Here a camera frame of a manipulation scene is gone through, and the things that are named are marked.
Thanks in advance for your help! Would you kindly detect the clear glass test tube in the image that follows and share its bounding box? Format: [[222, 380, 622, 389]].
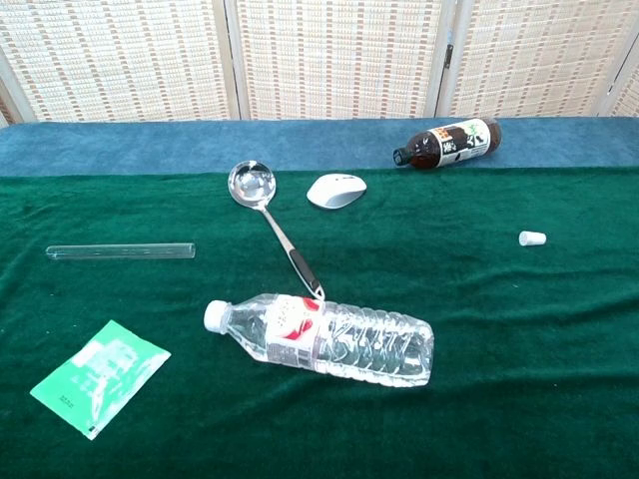
[[45, 241, 197, 261]]

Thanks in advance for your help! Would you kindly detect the white computer mouse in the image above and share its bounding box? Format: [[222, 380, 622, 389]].
[[306, 173, 368, 211]]

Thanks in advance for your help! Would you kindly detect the steel ladle with black grip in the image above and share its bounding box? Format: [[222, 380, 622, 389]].
[[228, 160, 326, 302]]

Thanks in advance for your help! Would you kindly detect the clear plastic water bottle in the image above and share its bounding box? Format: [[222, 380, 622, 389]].
[[203, 292, 435, 388]]

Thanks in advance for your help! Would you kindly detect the green velvet cloth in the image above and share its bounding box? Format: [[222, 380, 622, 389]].
[[0, 167, 639, 479]]

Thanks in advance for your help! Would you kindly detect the dark tea bottle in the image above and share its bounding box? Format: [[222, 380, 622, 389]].
[[392, 117, 503, 171]]

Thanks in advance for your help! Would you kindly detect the woven folding screen panel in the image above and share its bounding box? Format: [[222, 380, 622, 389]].
[[224, 0, 458, 121], [0, 0, 241, 124], [0, 49, 24, 129], [438, 0, 639, 119], [598, 44, 639, 119]]

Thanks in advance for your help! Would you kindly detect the blue table cover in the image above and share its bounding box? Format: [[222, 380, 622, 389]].
[[0, 117, 639, 179]]

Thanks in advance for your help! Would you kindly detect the green sachet packet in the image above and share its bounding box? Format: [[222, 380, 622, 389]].
[[29, 319, 173, 441]]

